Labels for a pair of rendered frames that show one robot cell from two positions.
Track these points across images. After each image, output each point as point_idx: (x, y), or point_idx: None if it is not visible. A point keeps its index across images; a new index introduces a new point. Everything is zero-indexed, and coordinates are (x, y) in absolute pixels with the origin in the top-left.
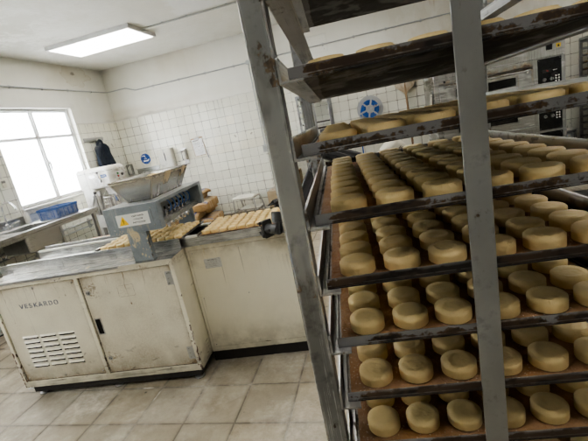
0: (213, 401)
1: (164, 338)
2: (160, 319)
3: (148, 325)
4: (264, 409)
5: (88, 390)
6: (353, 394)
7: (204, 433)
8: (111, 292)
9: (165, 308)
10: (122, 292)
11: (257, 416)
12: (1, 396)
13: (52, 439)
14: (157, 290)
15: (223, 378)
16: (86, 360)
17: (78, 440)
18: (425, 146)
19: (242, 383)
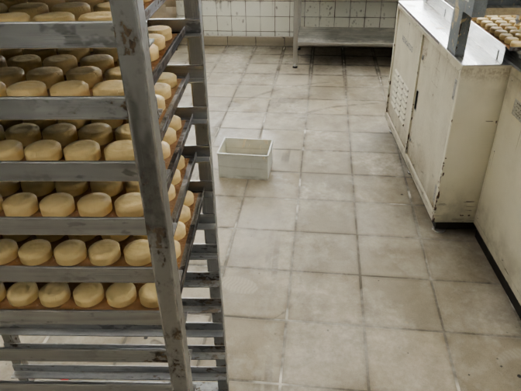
0: (394, 250)
1: (431, 157)
2: (436, 133)
3: (430, 131)
4: (385, 299)
5: (398, 156)
6: None
7: (343, 254)
8: (429, 70)
9: (442, 124)
10: (433, 76)
11: (373, 294)
12: (384, 112)
13: (333, 160)
14: (445, 97)
15: (437, 250)
16: (404, 125)
17: (332, 174)
18: (72, 0)
19: (430, 271)
